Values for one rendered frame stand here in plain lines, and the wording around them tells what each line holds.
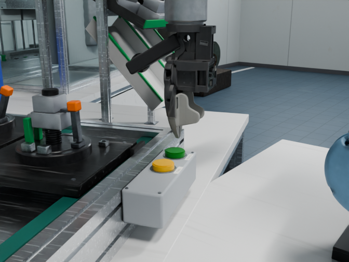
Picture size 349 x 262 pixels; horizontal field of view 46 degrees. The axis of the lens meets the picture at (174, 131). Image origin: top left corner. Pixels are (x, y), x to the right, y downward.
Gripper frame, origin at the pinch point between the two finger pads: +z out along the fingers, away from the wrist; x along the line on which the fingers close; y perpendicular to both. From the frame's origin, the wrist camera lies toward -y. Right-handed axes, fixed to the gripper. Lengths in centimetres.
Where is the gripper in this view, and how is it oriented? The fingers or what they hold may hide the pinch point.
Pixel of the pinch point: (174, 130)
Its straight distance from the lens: 78.8
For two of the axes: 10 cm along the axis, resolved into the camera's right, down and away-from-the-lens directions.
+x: 3.0, -2.7, 9.1
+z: 0.0, 9.6, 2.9
